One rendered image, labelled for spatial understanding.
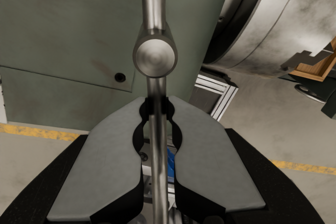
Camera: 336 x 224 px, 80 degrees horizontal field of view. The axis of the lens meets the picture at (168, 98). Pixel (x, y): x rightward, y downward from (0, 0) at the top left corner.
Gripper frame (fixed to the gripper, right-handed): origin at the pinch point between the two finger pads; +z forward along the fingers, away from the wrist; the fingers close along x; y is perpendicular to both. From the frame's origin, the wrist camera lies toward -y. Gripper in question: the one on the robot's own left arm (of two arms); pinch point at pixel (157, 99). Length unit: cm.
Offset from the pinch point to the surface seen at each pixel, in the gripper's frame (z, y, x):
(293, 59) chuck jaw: 18.0, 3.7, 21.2
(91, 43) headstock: 12.8, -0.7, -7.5
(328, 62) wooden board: 49, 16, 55
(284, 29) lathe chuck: 15.2, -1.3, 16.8
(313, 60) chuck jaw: 19.4, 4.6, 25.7
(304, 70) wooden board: 50, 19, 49
